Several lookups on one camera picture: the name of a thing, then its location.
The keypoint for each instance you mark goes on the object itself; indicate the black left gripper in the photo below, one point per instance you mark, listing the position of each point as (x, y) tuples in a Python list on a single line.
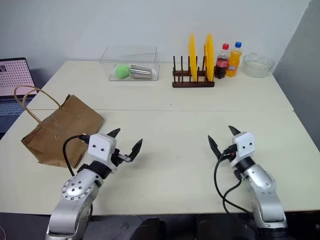
[(122, 157)]

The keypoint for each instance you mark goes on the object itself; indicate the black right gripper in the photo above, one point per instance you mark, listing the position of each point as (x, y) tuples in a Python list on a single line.
[(230, 151)]

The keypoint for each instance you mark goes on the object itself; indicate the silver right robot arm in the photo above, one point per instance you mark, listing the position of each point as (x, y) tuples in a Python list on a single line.
[(265, 192)]

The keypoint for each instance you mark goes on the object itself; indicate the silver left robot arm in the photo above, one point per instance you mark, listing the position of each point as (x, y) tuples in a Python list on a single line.
[(75, 195)]

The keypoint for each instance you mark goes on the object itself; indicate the brown paper bag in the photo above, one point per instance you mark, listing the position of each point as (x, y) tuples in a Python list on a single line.
[(65, 130)]

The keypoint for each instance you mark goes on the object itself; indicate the dark wooden dish rack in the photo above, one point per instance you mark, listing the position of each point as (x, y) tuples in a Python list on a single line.
[(192, 83)]

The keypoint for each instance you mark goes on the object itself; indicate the green fuzzy ball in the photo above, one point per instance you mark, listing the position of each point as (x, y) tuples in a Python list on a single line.
[(122, 71)]

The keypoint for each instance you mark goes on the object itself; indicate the stainless steel cup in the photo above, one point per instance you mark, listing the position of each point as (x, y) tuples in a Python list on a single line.
[(140, 72)]

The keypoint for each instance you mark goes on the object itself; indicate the cola bottle red cap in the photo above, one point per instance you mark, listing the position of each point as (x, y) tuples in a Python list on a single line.
[(221, 65)]

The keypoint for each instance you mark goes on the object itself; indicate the orange soda bottle blue cap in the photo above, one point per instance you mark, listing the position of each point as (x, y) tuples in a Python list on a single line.
[(233, 63)]

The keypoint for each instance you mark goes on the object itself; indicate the clear plastic box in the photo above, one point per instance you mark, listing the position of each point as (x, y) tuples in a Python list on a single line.
[(132, 62)]

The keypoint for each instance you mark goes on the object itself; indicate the clear glass bowl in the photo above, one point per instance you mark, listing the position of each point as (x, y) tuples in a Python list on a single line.
[(258, 66)]

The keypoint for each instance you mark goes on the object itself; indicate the yellow plate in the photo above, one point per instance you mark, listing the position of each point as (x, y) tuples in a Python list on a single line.
[(192, 57), (209, 57)]

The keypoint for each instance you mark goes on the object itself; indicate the open laptop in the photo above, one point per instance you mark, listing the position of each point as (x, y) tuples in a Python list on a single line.
[(13, 77)]

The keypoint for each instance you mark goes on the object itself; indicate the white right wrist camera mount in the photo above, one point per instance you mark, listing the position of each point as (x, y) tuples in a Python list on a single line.
[(245, 146)]

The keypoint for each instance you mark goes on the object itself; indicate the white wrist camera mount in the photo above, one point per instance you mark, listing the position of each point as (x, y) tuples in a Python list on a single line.
[(100, 147), (245, 146)]

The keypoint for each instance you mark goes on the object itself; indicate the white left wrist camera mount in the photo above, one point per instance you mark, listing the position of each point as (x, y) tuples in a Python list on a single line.
[(100, 147)]

